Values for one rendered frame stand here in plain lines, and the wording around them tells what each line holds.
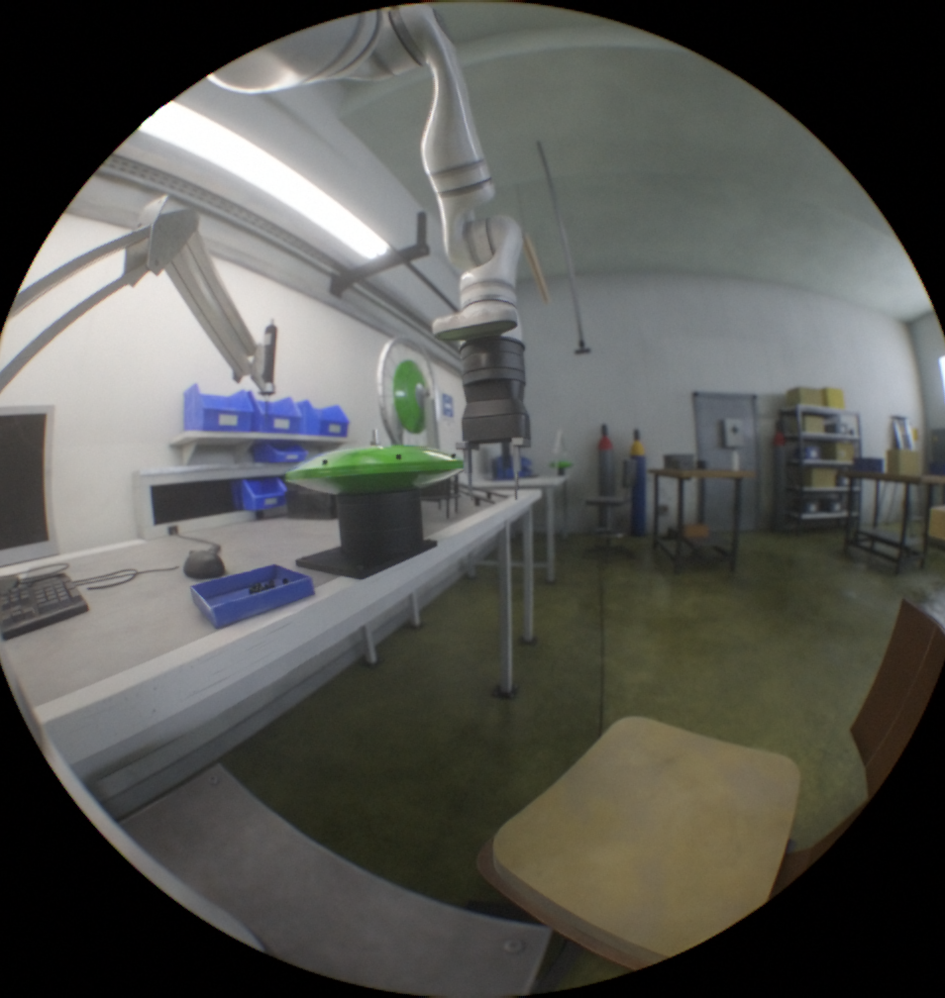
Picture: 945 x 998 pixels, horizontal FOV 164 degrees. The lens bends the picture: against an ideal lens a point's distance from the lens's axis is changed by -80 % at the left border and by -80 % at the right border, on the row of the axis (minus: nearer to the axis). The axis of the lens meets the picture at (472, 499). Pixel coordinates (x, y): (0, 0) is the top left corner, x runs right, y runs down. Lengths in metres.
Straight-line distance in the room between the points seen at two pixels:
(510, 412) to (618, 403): 4.83
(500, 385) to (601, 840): 0.56
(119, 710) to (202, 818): 0.10
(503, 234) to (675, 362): 5.14
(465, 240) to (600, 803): 0.75
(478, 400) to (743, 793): 0.64
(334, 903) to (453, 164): 0.59
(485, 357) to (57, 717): 0.50
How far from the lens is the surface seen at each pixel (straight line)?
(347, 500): 0.52
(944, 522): 0.84
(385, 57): 0.45
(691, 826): 0.52
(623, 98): 3.10
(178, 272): 0.62
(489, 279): 0.41
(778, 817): 0.57
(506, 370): 0.36
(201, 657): 0.31
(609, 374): 5.27
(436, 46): 0.44
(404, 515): 0.51
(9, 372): 0.38
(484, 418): 0.37
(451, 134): 0.43
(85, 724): 0.31
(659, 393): 5.31
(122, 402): 1.28
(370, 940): 0.21
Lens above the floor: 1.05
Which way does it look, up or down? 5 degrees down
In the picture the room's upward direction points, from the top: 3 degrees counter-clockwise
